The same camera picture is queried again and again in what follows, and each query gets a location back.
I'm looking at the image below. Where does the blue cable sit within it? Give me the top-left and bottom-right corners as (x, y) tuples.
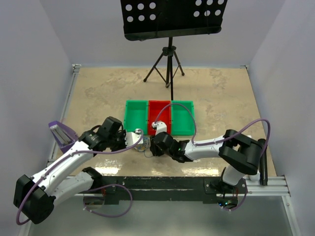
(134, 137), (155, 158)

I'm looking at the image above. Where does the white tube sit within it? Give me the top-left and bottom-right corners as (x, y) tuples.
(244, 171), (260, 181)

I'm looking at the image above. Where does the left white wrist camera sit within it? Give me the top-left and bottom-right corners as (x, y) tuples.
(125, 128), (143, 148)

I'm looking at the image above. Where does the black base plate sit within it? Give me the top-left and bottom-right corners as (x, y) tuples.
(73, 176), (249, 205)

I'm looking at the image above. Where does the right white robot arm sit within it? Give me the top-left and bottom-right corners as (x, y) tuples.
(150, 129), (267, 193)

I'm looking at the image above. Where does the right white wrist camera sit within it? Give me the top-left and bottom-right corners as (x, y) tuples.
(151, 121), (167, 135)

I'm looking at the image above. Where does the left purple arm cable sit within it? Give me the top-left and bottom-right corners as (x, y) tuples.
(16, 129), (133, 226)

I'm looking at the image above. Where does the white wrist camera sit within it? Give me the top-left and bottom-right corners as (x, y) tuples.
(151, 121), (167, 135)
(125, 128), (143, 148)

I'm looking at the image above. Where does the green bin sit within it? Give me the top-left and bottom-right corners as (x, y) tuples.
(124, 100), (148, 135)
(171, 100), (195, 136)

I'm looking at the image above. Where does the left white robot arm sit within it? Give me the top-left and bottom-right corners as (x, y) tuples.
(13, 117), (126, 225)

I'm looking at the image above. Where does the black music stand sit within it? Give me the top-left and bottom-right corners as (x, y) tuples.
(120, 0), (227, 97)

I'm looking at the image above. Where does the purple holder box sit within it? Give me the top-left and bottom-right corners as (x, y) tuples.
(48, 120), (78, 154)

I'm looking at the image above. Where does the red bin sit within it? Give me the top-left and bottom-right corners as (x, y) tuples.
(147, 100), (171, 136)

